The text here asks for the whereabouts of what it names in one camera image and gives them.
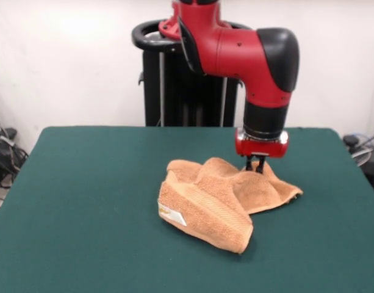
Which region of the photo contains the grey round base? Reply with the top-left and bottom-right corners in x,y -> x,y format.
351,145 -> 373,167

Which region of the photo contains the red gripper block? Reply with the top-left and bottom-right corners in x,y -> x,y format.
234,128 -> 290,174

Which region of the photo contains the dark green table cloth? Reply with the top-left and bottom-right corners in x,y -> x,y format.
0,126 -> 374,293

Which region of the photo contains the black floor cable tangle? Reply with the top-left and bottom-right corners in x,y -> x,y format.
0,97 -> 29,190

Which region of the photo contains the tan terry towel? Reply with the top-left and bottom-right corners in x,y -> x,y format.
157,157 -> 304,255

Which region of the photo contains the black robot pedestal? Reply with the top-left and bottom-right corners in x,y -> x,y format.
131,20 -> 245,128

